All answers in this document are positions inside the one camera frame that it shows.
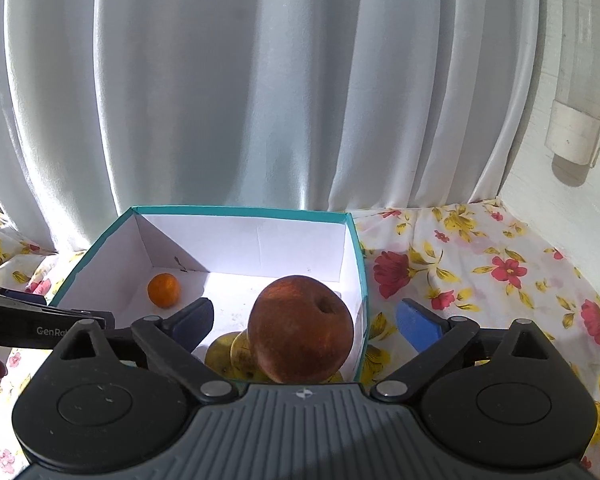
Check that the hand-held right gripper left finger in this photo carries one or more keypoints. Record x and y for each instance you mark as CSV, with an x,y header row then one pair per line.
x,y
195,322

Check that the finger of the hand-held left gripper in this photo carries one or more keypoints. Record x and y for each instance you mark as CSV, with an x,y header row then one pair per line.
x,y
27,296

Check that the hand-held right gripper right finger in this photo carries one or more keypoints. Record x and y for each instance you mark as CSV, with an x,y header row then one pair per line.
x,y
420,325

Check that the orange tangerine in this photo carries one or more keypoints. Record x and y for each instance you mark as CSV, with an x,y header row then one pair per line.
x,y
164,291

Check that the yellow-green pear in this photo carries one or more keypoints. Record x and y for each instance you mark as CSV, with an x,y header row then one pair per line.
x,y
227,355

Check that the teal cardboard box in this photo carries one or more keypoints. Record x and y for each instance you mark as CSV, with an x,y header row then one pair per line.
x,y
260,245

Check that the red apple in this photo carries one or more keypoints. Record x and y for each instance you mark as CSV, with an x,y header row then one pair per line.
x,y
300,330

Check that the floral printed cloth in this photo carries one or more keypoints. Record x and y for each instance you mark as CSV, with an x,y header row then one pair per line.
x,y
480,270

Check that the white curtain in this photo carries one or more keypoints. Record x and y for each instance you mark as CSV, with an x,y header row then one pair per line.
x,y
230,85

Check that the white wall pipe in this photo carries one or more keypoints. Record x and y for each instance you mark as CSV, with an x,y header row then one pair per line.
x,y
577,110

